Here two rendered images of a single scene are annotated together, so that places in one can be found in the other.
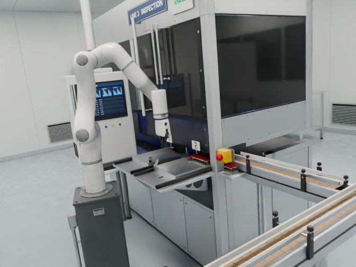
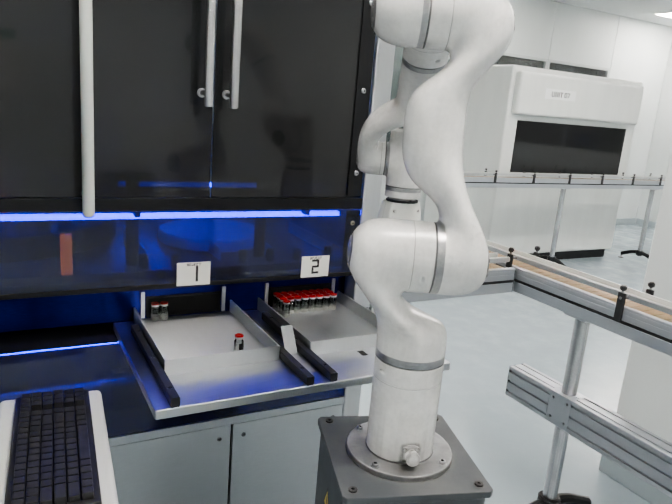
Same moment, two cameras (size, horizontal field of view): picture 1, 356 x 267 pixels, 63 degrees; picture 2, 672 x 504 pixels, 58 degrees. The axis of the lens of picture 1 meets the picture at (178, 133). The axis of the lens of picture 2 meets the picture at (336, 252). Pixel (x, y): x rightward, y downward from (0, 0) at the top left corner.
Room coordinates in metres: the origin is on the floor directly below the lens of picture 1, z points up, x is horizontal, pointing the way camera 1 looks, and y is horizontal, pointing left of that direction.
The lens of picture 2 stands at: (1.72, 1.51, 1.46)
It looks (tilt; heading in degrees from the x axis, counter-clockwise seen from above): 14 degrees down; 273
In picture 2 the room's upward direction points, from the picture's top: 5 degrees clockwise
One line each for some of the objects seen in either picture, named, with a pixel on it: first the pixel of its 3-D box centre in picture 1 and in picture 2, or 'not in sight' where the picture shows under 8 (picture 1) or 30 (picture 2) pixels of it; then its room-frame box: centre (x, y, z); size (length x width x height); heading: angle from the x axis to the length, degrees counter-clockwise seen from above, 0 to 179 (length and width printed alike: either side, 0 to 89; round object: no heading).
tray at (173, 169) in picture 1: (186, 166); (326, 319); (1.82, -0.03, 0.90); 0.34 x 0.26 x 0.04; 123
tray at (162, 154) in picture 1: (160, 156); (202, 332); (2.10, 0.15, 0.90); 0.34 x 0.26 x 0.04; 123
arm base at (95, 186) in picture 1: (94, 176); (404, 404); (1.63, 0.51, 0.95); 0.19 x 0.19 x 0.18
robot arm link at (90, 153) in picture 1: (89, 140); (398, 289); (1.67, 0.52, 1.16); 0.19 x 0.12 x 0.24; 3
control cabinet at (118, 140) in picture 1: (101, 116); not in sight; (2.47, 0.63, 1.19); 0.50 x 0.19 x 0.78; 118
